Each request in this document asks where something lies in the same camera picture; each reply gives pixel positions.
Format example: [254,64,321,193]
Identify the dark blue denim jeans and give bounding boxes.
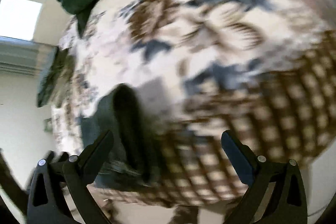
[78,84,164,192]

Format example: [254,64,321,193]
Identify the floral cream blanket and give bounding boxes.
[37,0,335,206]

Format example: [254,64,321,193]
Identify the white framed window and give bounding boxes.
[1,0,45,41]

